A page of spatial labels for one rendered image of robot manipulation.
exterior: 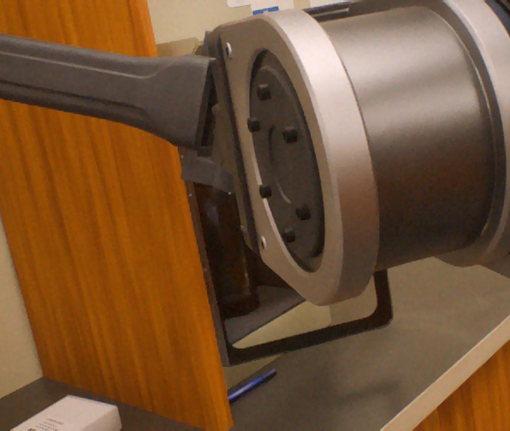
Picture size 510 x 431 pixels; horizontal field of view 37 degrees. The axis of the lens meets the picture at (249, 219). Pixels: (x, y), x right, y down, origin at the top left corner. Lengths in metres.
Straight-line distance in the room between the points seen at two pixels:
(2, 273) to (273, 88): 1.24
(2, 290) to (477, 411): 0.89
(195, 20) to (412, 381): 0.65
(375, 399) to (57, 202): 0.59
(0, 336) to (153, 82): 1.05
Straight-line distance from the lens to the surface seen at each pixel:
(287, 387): 1.26
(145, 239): 1.11
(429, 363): 1.28
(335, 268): 0.27
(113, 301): 1.24
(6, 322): 1.52
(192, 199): 1.16
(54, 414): 1.28
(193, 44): 1.06
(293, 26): 0.28
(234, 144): 0.38
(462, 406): 1.37
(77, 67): 0.54
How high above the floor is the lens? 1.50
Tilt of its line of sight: 14 degrees down
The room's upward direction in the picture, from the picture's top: 11 degrees counter-clockwise
